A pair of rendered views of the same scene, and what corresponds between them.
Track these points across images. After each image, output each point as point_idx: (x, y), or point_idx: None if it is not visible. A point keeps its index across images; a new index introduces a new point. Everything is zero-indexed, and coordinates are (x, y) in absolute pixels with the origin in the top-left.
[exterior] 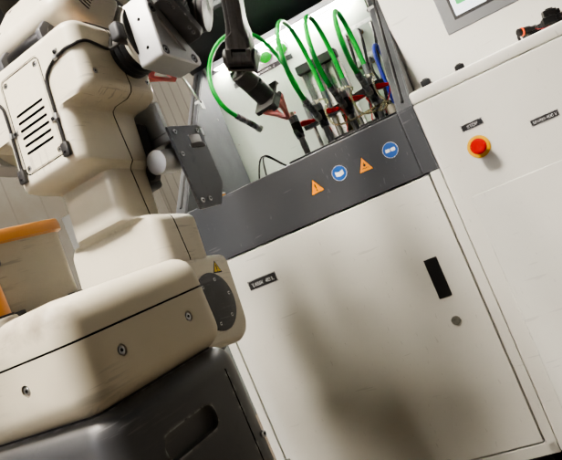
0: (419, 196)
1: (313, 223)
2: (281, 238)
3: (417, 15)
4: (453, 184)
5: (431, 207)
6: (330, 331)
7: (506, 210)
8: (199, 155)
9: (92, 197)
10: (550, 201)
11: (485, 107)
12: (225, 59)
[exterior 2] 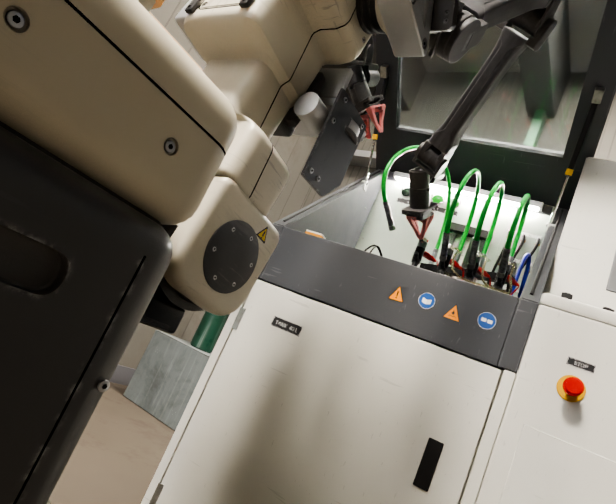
0: (476, 380)
1: (368, 320)
2: (332, 308)
3: (590, 255)
4: (517, 399)
5: (478, 399)
6: (297, 417)
7: (547, 467)
8: (344, 142)
9: (227, 74)
10: (600, 501)
11: (607, 361)
12: (419, 149)
